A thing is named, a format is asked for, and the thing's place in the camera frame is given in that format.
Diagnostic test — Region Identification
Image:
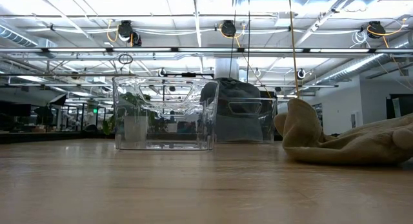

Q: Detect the beige corduroy baseball cap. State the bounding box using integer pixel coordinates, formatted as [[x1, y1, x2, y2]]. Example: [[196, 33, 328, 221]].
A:
[[274, 97, 413, 166]]

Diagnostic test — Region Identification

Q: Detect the black horizontal bar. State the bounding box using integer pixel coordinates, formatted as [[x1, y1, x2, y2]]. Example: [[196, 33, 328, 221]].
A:
[[163, 72, 214, 79]]

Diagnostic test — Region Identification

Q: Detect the clear plastic bin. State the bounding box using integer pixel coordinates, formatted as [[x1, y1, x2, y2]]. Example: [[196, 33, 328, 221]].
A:
[[214, 97, 278, 144], [112, 76, 220, 151]]

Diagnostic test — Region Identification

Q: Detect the white column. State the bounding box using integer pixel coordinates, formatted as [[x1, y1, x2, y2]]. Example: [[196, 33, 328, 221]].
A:
[[214, 57, 240, 80]]

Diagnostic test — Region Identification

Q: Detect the long ceiling light strip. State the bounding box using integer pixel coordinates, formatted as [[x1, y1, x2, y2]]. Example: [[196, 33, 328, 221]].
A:
[[0, 46, 413, 54]]

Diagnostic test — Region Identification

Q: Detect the potted plant white pot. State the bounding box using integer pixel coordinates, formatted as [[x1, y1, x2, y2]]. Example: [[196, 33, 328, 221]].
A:
[[102, 92, 168, 143]]

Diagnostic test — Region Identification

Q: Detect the dark door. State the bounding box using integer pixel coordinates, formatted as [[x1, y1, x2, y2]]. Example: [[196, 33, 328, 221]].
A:
[[386, 94, 413, 121]]

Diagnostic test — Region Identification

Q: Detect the black ceiling cord reel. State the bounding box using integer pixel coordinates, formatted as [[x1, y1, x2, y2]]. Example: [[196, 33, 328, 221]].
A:
[[220, 19, 237, 38], [116, 19, 143, 47], [367, 20, 387, 39]]

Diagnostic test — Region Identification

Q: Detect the black cable loop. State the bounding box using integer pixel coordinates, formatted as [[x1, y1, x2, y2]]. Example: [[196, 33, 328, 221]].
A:
[[117, 53, 134, 65]]

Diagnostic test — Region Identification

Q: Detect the yellow hanging cord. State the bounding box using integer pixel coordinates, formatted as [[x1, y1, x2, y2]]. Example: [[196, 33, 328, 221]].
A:
[[287, 0, 301, 99]]

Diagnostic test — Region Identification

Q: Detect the silver ventilation duct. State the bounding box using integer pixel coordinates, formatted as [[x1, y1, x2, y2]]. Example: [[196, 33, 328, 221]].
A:
[[0, 23, 39, 48], [314, 52, 393, 85]]

